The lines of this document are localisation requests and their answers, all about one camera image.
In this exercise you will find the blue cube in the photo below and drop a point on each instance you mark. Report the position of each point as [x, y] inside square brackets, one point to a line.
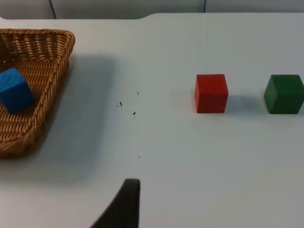
[14, 92]

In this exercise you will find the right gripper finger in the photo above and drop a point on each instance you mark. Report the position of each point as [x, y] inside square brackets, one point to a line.
[123, 206]

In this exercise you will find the green cube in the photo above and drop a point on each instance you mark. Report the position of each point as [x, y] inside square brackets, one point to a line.
[283, 95]

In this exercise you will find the red cube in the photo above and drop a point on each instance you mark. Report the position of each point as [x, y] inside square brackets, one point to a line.
[210, 93]

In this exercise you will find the pale brown wicker basket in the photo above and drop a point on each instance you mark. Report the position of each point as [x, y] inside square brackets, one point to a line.
[45, 78]

